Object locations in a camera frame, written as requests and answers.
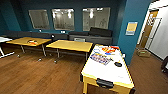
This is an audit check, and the long yellow wooden table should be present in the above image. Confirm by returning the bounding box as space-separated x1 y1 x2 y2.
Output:
45 39 94 64
5 36 53 58

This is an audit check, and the colourful game box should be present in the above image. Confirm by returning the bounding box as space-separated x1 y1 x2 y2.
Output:
89 52 113 66

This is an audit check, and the yellow air hockey table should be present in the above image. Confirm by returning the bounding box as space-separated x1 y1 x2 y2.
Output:
80 44 136 94

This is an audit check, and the black air hockey striker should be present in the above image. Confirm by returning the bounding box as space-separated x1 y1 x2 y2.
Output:
114 61 123 68

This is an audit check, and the white pillar outlet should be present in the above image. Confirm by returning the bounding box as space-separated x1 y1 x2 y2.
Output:
121 53 127 59

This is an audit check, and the small orange flat object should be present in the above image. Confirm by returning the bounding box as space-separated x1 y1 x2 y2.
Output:
27 39 40 46

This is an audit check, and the brown cardboard box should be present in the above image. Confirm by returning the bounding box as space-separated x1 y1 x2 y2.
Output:
136 48 151 59

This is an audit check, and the light wooden door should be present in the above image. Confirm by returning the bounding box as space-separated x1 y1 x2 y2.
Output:
138 9 160 50

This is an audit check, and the small white table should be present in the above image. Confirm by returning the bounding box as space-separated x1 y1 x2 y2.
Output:
0 36 15 60

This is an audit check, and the glass wall window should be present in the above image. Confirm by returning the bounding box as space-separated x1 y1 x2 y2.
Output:
51 8 76 32
28 8 51 30
82 7 111 32

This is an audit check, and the yellow framed wall notice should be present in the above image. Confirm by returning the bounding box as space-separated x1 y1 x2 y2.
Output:
125 21 139 36

